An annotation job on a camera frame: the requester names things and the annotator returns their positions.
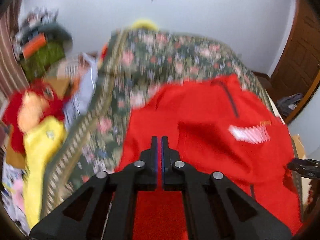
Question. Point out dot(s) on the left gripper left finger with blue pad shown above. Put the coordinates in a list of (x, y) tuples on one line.
[(104, 207)]

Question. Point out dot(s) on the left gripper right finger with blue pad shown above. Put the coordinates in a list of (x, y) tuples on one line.
[(215, 207)]

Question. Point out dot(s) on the red zip jacket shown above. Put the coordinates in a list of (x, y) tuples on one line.
[(215, 125)]

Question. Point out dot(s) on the pile of clutter clothes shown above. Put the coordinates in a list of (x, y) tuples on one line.
[(37, 17)]

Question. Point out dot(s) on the yellow garment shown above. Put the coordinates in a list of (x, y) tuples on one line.
[(41, 144)]

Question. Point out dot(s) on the brown wooden door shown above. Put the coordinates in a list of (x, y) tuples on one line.
[(299, 63)]

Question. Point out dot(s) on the red plush toy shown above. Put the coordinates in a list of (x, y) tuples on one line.
[(28, 107)]

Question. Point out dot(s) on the patterned light blue cloth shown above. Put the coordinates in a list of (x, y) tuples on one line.
[(82, 71)]

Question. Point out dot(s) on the green floral bedspread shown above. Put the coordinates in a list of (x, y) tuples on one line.
[(137, 63)]

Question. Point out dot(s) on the pink striped curtain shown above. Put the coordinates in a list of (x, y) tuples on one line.
[(12, 75)]

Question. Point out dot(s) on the green fabric storage box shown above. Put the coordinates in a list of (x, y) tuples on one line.
[(36, 66)]

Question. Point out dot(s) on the orange box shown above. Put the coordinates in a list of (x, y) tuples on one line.
[(34, 45)]

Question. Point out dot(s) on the dark teal cushion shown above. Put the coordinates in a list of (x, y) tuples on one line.
[(57, 33)]

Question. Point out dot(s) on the yellow foam tube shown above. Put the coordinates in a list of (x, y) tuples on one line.
[(144, 24)]

